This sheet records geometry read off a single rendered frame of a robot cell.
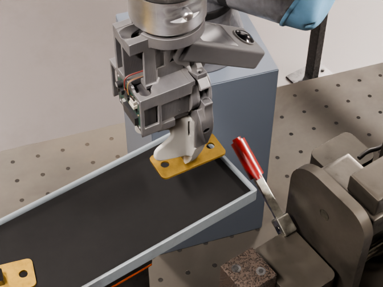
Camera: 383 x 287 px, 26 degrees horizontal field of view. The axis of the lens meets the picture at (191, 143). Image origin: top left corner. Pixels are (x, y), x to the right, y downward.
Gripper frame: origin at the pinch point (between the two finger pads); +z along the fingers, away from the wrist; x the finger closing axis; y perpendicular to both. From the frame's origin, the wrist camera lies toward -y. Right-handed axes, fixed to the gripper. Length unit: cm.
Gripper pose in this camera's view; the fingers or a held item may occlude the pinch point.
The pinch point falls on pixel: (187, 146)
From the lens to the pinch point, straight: 94.9
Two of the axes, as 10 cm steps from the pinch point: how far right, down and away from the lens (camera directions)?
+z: 0.0, 6.6, 7.5
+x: 4.8, 6.5, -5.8
